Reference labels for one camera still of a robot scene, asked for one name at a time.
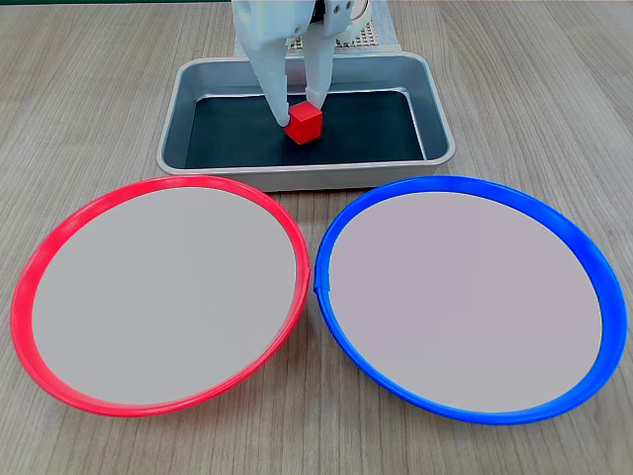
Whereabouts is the pale perforated base plate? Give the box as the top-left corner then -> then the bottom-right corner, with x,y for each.
284,22 -> 383,51

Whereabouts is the red cube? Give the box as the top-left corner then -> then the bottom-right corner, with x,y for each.
283,100 -> 324,146

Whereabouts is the steel tray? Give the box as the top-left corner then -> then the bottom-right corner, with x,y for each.
155,50 -> 457,194

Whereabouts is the black tray mat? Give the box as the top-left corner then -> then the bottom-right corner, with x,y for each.
183,89 -> 428,171

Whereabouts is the blue rimmed white plate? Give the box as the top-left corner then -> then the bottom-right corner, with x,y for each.
314,174 -> 629,427

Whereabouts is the red rimmed white plate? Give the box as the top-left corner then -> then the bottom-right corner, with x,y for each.
10,173 -> 313,419

